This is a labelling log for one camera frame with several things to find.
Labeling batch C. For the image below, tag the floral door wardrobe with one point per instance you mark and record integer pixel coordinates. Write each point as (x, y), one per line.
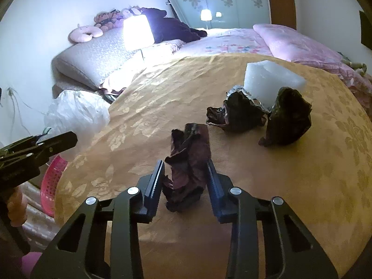
(232, 11)

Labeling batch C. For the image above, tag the yellow patterned tablecloth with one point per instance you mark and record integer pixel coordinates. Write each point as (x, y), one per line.
(319, 180)

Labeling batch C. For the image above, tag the black wall panel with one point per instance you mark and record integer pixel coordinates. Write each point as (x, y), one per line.
(366, 29)

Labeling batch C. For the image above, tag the pink neck pillow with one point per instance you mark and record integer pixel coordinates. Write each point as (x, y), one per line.
(82, 35)

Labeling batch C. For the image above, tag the person's purple clothing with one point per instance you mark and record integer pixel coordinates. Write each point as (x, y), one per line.
(29, 266)

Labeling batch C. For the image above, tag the dark clothing pile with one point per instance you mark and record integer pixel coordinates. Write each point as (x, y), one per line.
(171, 26)

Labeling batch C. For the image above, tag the brown plush toy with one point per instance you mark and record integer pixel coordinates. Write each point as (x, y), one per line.
(106, 19)

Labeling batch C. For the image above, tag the white patterned pillow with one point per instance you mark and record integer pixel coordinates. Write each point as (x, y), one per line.
(162, 48)

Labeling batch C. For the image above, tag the floral bed sheet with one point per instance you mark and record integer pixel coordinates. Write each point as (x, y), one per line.
(226, 42)

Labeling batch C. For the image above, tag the white foam block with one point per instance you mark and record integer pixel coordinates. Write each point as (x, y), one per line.
(267, 78)

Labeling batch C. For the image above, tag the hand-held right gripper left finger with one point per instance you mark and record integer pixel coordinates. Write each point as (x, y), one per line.
(154, 191)

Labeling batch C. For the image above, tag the silver blister pack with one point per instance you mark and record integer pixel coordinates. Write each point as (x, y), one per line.
(236, 90)

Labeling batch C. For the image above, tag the small table lamp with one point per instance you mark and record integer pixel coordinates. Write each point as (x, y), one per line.
(205, 14)

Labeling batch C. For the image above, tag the pink fleece blanket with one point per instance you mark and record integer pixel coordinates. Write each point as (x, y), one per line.
(290, 40)

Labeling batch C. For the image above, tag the white shade table lamp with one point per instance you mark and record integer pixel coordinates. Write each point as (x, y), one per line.
(138, 32)

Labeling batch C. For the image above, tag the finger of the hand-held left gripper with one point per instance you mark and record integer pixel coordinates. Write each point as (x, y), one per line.
(64, 141)

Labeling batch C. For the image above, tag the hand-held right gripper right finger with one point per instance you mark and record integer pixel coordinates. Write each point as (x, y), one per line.
(218, 197)

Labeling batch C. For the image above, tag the dark crumpled wrapper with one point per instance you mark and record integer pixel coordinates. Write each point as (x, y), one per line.
(287, 119)
(241, 113)

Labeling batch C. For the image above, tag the white plastic bag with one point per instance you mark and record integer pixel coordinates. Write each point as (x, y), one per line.
(78, 113)

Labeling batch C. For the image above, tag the person's left hand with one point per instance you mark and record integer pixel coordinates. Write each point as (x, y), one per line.
(16, 206)

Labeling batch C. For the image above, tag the reddish brown wrapper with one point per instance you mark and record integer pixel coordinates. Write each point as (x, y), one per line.
(189, 157)

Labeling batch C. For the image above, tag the brown wooden door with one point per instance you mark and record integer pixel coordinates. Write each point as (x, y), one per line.
(280, 3)

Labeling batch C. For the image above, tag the pink plush toy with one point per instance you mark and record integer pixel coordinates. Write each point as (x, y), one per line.
(129, 11)

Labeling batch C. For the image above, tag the grey patterned pillow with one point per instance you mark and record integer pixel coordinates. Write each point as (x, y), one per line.
(93, 58)

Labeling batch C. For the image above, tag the pink plastic basket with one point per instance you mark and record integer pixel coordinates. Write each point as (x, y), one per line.
(52, 183)

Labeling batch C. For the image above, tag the grey upholstered bed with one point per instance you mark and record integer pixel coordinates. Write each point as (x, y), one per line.
(58, 88)

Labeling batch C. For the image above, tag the beige quilted blanket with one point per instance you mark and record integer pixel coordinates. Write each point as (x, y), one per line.
(37, 218)

